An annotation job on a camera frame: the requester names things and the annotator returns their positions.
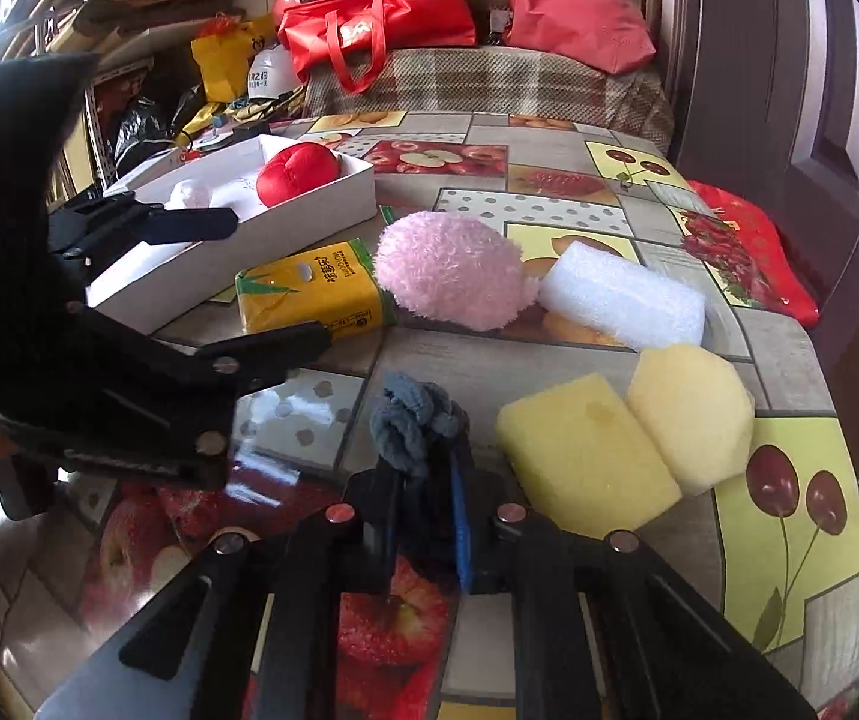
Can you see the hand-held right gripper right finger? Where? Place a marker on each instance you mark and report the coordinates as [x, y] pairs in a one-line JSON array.
[[463, 532]]

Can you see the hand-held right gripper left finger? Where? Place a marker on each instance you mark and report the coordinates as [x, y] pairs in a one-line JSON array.
[[377, 525]]

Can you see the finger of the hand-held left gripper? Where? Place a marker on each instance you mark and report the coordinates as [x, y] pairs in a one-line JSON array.
[[189, 223], [271, 349]]

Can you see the yellow tissue pack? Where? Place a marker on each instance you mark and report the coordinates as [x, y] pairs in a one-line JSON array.
[[309, 292]]

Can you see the red plush ball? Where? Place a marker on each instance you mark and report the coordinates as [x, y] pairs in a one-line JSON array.
[[298, 172]]

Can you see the white cardboard box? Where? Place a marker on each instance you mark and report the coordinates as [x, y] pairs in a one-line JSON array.
[[324, 206]]

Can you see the yellow rectangular sponge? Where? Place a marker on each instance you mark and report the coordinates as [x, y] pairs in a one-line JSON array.
[[579, 450]]

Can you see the pink plush toy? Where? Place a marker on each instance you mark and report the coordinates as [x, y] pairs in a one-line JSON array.
[[452, 270]]

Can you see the pale yellow octagonal sponge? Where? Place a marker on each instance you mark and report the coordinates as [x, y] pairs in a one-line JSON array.
[[692, 412]]

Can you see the white foam block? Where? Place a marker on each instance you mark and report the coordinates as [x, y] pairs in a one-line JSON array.
[[624, 300]]

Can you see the black plastic bag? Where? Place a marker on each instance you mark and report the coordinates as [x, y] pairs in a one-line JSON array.
[[144, 127]]

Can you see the metal rack shelf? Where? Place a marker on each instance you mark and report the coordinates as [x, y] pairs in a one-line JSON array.
[[99, 142]]

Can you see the yellow plastic bag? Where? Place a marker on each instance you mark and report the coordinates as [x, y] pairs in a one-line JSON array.
[[223, 60]]

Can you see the white helmet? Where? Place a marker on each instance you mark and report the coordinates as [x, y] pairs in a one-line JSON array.
[[268, 71]]

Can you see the plaid covered bench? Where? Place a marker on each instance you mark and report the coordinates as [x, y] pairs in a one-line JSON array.
[[474, 82]]

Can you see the red printed gift bag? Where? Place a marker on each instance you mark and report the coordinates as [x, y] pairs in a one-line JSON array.
[[759, 240]]

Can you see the red fabric bag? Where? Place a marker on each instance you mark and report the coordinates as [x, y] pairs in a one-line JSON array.
[[579, 7]]

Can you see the brown panelled door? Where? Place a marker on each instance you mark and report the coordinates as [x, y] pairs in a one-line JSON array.
[[774, 90]]

